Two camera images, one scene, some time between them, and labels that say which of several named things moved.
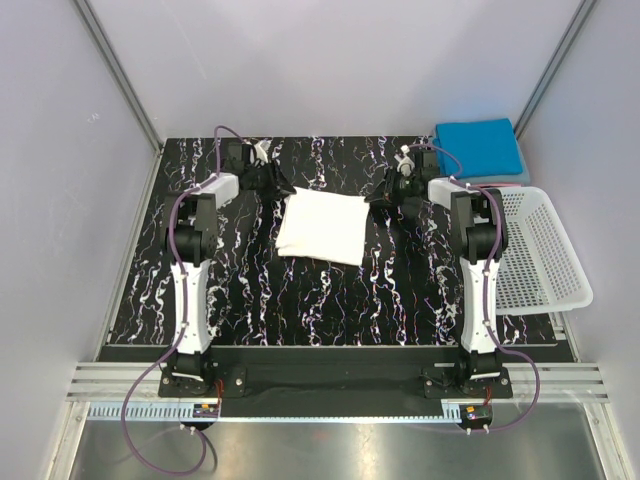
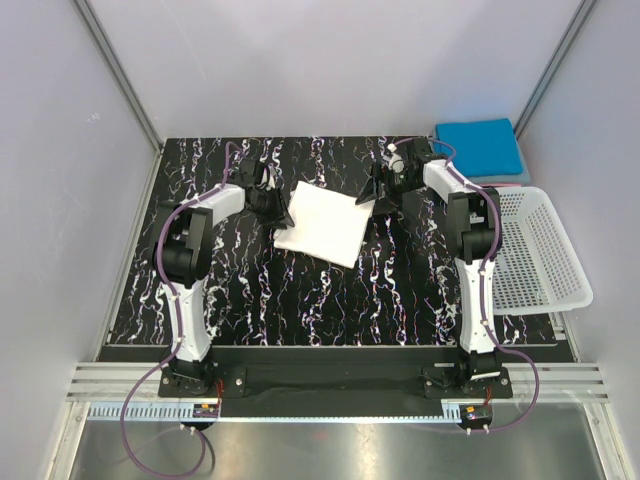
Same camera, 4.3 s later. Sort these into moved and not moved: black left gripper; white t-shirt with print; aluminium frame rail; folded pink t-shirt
Moved: black left gripper
Not moved: aluminium frame rail; white t-shirt with print; folded pink t-shirt
